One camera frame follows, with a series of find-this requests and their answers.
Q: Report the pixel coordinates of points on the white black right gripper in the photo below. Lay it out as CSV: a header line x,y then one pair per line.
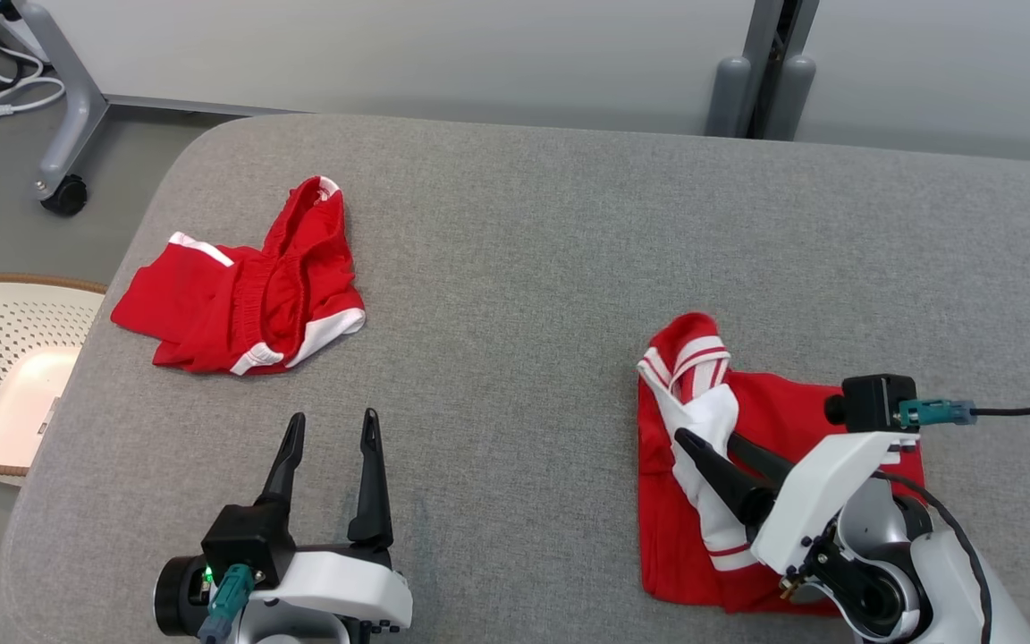
x,y
823,492

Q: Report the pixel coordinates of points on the red shorts with white stripes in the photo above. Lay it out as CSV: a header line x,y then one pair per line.
x,y
202,304

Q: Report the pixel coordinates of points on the red Bulls 23 jersey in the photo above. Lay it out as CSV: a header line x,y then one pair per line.
x,y
676,546

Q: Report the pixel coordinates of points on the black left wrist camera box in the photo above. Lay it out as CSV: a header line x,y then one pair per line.
x,y
247,541

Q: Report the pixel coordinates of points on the grey wall partition post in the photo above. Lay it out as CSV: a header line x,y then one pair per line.
x,y
761,80

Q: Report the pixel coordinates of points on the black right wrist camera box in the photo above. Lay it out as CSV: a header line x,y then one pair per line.
x,y
877,402

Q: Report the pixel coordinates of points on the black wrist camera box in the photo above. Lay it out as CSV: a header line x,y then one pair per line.
x,y
877,402
247,541

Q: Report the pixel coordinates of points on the grey stand leg with caster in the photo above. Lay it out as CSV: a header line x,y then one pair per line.
x,y
72,116

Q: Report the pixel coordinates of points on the grey fabric sofa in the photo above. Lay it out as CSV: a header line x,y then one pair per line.
x,y
524,313

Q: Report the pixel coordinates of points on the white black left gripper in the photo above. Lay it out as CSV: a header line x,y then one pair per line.
x,y
345,586

